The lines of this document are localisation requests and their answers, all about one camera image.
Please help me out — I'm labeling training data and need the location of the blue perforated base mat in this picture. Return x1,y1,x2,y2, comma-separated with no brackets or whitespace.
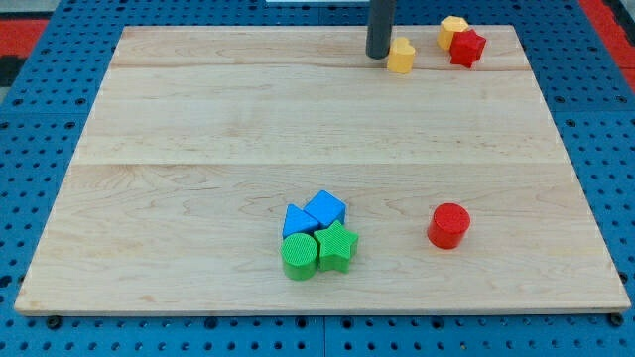
1,0,634,356

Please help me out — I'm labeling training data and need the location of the blue cube block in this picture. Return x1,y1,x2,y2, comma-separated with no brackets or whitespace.
304,190,346,228

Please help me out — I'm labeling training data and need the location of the yellow hexagon block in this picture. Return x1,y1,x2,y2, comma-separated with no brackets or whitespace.
437,16,469,51

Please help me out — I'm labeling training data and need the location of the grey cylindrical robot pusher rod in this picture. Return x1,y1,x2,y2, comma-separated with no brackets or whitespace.
366,0,397,60

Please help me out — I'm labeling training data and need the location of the red cylinder block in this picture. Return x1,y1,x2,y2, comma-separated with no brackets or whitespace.
427,202,471,249

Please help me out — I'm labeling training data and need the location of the red star block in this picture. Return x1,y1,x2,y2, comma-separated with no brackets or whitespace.
449,29,487,68

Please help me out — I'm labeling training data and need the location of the blue triangle block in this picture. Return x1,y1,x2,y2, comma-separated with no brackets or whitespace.
282,204,319,239

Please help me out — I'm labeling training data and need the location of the yellow heart block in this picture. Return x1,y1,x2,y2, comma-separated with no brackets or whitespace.
387,37,416,74

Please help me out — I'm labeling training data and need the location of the light wooden board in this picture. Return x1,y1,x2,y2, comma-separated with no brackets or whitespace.
15,25,631,316

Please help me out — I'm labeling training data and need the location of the green cylinder block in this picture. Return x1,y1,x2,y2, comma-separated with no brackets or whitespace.
281,233,318,281

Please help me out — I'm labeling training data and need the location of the green star block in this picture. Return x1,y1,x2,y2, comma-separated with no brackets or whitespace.
314,220,358,274

